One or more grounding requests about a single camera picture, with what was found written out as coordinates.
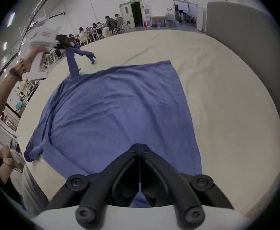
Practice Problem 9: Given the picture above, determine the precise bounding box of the person's body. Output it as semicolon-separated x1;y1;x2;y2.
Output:
0;145;26;208

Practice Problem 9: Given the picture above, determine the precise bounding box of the group of people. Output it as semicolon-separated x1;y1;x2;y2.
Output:
68;13;125;45

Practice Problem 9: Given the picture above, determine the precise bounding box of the grey padded headboard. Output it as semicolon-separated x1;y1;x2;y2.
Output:
206;1;280;157

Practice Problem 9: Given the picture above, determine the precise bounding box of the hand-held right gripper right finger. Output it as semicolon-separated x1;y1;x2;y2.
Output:
140;143;235;228

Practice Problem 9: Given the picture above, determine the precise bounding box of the person's left hand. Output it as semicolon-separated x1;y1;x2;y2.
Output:
22;46;48;73

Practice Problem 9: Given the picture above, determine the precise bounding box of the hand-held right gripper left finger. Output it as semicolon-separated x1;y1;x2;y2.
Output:
47;143;140;228

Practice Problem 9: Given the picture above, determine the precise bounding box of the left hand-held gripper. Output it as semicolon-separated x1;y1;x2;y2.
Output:
22;27;79;80

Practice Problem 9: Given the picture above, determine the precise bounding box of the blue shirt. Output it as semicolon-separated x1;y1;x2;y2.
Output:
24;41;202;208

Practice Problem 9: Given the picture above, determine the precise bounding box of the bed with beige sheet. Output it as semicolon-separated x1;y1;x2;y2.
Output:
15;29;280;217

